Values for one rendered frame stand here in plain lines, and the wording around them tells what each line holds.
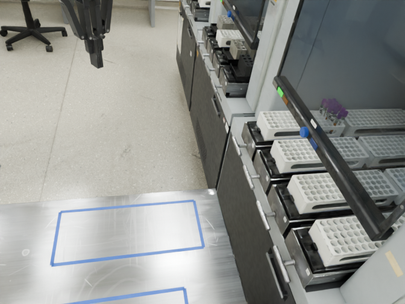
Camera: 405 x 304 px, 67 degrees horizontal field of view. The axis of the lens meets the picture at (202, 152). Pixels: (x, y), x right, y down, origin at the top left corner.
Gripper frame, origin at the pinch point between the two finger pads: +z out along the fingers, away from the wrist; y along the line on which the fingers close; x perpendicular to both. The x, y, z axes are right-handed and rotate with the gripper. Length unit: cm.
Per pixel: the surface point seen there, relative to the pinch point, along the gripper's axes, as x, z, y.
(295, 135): 33, 35, -56
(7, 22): -311, 114, -77
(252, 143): 24, 36, -41
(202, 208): 32.1, 33.4, -6.5
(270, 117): 24, 29, -50
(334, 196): 56, 30, -35
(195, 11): -75, 36, -115
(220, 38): -31, 30, -86
